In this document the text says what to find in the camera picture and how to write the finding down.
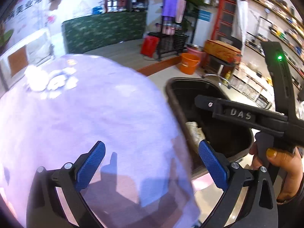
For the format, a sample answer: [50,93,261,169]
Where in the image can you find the black trash bin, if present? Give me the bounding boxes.
[165,77,254,179]

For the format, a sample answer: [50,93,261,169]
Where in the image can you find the right hand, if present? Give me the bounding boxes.
[248,142,304,203]

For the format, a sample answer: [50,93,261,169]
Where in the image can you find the twisted white paper towel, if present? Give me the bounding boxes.
[185,122,206,149]

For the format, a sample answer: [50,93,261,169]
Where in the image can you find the wooden round stool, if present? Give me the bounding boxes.
[202,40,241,89]

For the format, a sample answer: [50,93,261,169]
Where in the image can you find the purple floral tablecloth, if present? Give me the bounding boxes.
[1,55,200,227]

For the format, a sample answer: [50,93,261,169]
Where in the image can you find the orange plastic bucket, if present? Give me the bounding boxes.
[178,53,200,75]

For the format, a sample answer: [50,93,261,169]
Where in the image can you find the red ladder shelf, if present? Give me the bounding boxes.
[211,0,237,40]

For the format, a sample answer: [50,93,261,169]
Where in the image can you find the black metal rack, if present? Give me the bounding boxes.
[156,14,198,61]

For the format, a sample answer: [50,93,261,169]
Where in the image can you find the orange cushion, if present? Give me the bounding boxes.
[8,46,29,77]

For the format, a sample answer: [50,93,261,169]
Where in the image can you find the red box on floor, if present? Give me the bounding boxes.
[140,36,159,58]

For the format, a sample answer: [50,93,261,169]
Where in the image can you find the white wicker sofa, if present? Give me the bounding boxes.
[1,28,54,91]

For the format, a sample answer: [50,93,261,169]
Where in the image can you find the purple hanging towel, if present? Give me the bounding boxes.
[162,0,178,17]

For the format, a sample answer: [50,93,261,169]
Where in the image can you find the green patterned counter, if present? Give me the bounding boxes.
[61,11,147,54]

